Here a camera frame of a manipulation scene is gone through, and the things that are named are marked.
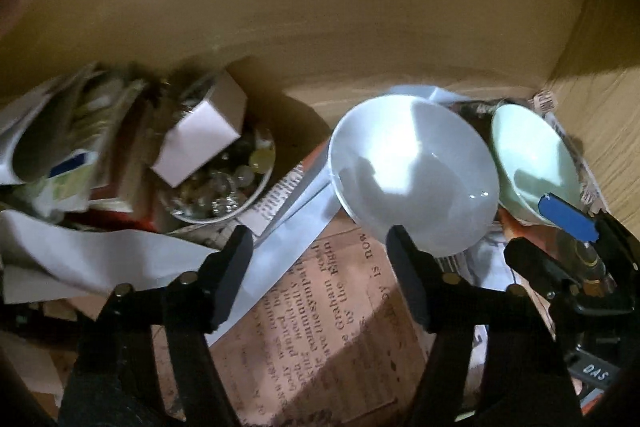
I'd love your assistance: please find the white bowl with dark spots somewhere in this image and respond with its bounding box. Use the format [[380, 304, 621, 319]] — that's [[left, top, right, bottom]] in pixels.
[[328, 94, 499, 257]]

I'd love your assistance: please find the vintage newspaper print mat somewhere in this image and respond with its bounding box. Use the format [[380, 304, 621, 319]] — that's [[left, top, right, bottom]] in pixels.
[[29, 225, 436, 427]]

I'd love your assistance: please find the white folded card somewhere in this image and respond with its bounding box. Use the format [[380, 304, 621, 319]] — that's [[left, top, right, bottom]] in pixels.
[[151, 69, 247, 187]]

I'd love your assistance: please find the mint green bowl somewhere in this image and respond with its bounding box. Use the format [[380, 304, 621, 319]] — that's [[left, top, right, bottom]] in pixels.
[[489, 104, 580, 225]]

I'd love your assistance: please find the small bowl of trinkets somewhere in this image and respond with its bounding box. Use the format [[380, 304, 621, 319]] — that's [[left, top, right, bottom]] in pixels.
[[160, 124, 276, 225]]

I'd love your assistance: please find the white paper sheet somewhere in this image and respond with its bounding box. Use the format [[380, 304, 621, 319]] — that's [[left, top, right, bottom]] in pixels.
[[0, 85, 471, 348]]

